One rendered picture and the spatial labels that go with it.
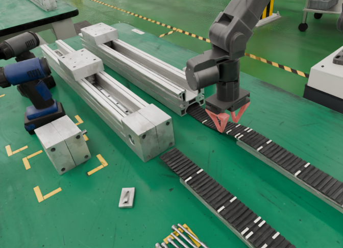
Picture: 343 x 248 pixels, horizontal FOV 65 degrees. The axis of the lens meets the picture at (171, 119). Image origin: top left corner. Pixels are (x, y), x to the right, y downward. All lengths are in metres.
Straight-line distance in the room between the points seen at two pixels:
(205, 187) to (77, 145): 0.34
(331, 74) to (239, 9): 0.45
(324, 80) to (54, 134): 0.81
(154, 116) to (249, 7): 0.33
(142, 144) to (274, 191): 0.32
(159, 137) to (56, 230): 0.31
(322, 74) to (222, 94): 0.40
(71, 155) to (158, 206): 0.27
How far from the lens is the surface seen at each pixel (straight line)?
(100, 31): 1.29
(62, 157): 0.73
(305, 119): 0.86
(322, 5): 3.64
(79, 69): 0.98
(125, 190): 0.65
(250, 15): 0.62
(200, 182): 0.61
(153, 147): 0.70
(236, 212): 0.56
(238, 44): 0.60
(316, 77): 0.99
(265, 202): 0.63
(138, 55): 1.10
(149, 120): 0.68
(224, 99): 0.68
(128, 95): 0.82
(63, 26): 2.44
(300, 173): 0.65
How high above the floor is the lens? 1.28
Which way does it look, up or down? 37 degrees down
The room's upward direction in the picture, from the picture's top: 8 degrees counter-clockwise
